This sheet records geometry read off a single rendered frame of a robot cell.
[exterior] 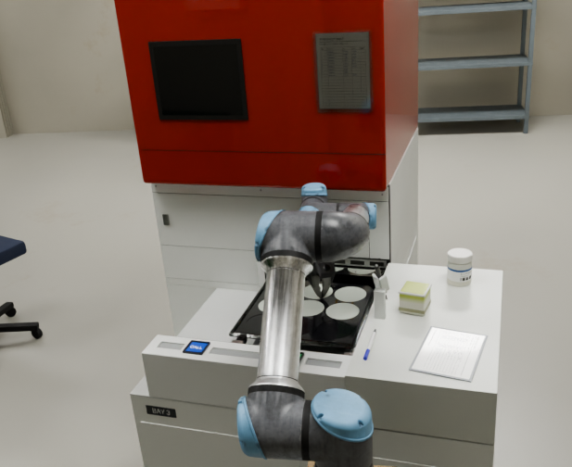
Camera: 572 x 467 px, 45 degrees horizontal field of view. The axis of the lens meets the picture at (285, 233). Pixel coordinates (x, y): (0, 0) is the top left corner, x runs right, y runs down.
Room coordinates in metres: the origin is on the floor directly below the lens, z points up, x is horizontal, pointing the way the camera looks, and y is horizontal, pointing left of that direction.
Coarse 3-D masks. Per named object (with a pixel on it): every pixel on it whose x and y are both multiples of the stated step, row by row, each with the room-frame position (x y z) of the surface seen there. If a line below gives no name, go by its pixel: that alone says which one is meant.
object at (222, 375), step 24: (168, 336) 1.62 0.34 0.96; (144, 360) 1.55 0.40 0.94; (168, 360) 1.52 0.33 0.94; (192, 360) 1.50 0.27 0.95; (216, 360) 1.48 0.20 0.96; (240, 360) 1.47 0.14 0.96; (312, 360) 1.45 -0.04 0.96; (336, 360) 1.44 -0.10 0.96; (168, 384) 1.53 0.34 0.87; (192, 384) 1.50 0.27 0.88; (216, 384) 1.48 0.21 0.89; (240, 384) 1.46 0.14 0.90; (312, 384) 1.39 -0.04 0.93; (336, 384) 1.37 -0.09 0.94
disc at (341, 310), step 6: (330, 306) 1.82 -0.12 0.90; (336, 306) 1.82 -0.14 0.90; (342, 306) 1.82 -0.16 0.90; (348, 306) 1.81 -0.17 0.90; (354, 306) 1.81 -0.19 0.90; (330, 312) 1.78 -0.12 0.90; (336, 312) 1.78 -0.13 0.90; (342, 312) 1.78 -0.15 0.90; (348, 312) 1.78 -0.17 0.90; (354, 312) 1.77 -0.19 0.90; (336, 318) 1.75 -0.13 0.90; (342, 318) 1.75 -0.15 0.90; (348, 318) 1.74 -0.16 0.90
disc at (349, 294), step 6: (342, 288) 1.93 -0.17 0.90; (348, 288) 1.93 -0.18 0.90; (354, 288) 1.92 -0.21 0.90; (360, 288) 1.92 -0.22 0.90; (336, 294) 1.90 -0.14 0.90; (342, 294) 1.89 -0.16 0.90; (348, 294) 1.89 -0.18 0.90; (354, 294) 1.89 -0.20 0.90; (360, 294) 1.88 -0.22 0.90; (342, 300) 1.85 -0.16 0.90; (348, 300) 1.85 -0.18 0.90; (354, 300) 1.85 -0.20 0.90
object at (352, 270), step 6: (258, 264) 2.09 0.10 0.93; (258, 270) 2.09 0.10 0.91; (336, 270) 2.00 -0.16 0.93; (342, 270) 1.99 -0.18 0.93; (348, 270) 1.99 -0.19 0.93; (354, 270) 1.98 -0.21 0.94; (360, 270) 1.98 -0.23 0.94; (366, 270) 1.97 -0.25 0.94; (372, 270) 1.96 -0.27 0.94; (384, 270) 1.95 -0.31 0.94; (258, 276) 2.09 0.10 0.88; (264, 276) 2.08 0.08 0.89; (372, 276) 1.96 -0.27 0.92; (264, 282) 2.08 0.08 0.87
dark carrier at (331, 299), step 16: (336, 288) 1.93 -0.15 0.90; (368, 288) 1.92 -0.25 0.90; (256, 304) 1.87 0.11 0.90; (256, 320) 1.78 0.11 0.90; (304, 320) 1.75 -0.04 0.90; (320, 320) 1.74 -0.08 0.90; (336, 320) 1.74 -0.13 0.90; (352, 320) 1.73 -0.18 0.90; (304, 336) 1.66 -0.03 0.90; (320, 336) 1.65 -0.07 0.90; (336, 336) 1.65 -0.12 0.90; (352, 336) 1.64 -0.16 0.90
